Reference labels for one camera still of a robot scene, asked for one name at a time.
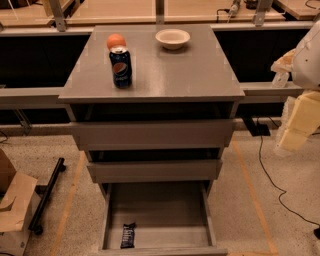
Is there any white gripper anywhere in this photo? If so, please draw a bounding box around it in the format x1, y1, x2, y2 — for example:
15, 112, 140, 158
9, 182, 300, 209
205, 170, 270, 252
271, 49, 320, 152

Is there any dark blue rxbar wrapper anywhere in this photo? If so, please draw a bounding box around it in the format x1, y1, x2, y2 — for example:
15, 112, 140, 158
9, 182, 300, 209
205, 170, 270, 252
120, 223, 136, 249

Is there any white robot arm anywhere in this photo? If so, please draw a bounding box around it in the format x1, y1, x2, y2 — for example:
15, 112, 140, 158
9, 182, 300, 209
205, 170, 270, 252
271, 21, 320, 155

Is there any grey middle drawer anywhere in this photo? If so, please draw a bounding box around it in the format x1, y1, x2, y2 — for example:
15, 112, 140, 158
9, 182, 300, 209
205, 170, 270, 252
88, 160, 222, 183

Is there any grey top drawer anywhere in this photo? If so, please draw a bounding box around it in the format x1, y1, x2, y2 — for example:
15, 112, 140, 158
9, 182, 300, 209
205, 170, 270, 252
71, 119, 233, 151

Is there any grey drawer cabinet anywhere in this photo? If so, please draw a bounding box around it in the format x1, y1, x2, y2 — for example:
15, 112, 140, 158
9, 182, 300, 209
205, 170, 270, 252
58, 23, 246, 256

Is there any grey open bottom drawer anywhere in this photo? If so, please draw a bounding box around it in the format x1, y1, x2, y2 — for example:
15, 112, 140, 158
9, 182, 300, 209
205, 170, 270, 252
88, 181, 228, 256

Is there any white bowl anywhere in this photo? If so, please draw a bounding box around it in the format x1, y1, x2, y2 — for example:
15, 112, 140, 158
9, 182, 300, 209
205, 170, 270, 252
155, 29, 190, 50

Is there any blue pepsi can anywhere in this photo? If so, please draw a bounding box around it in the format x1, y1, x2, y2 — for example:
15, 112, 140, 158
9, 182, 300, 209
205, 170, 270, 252
109, 45, 132, 89

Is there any orange fruit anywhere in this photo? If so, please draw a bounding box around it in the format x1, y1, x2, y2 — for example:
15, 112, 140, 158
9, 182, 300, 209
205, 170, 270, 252
106, 33, 126, 50

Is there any black metal bar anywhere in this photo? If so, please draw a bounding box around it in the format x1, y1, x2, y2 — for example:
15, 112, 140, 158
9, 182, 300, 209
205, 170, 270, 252
28, 158, 66, 235

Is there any brown cardboard box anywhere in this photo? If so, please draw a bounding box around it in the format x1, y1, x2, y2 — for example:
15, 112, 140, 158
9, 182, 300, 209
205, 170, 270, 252
0, 149, 38, 256

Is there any black floor cable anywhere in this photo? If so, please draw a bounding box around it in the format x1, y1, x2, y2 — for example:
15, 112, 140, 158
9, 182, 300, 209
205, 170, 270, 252
256, 116, 320, 240

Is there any grey metal rail frame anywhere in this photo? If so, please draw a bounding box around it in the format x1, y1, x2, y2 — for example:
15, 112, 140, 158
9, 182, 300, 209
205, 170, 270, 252
0, 20, 320, 111

